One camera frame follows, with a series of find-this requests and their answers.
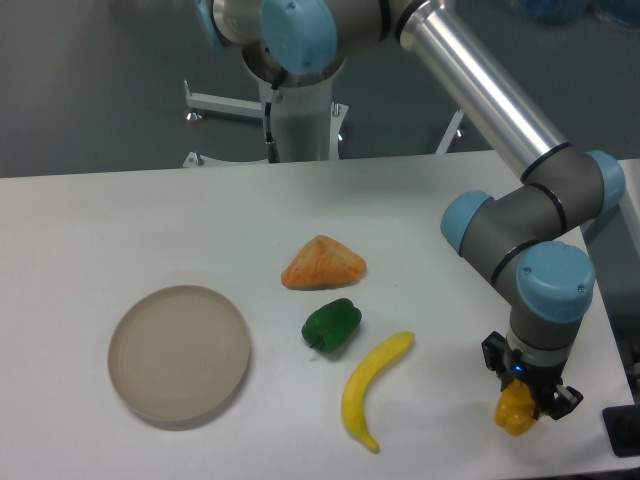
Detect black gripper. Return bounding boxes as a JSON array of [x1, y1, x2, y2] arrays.
[[481, 331, 584, 421]]

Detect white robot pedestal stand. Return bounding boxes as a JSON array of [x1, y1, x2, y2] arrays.
[[180, 44, 466, 169]]

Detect black device at table edge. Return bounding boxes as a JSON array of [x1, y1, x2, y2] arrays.
[[602, 405, 639, 458]]

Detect beige round plate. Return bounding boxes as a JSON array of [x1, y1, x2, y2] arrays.
[[107, 285, 251, 431]]

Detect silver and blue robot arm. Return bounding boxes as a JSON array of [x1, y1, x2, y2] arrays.
[[195, 1, 626, 419]]

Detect blue object top right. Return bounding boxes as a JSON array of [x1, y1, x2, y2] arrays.
[[519, 0, 640, 32]]

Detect orange toy bread wedge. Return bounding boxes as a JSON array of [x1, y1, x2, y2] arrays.
[[281, 235, 367, 290]]

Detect yellow toy pepper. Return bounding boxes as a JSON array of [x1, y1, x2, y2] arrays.
[[494, 380, 537, 436]]

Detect green toy pepper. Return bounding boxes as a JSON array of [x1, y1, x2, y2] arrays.
[[301, 298, 362, 354]]

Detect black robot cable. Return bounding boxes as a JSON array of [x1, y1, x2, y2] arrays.
[[262, 67, 289, 164]]

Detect yellow toy banana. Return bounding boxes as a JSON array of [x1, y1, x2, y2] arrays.
[[341, 331, 415, 454]]

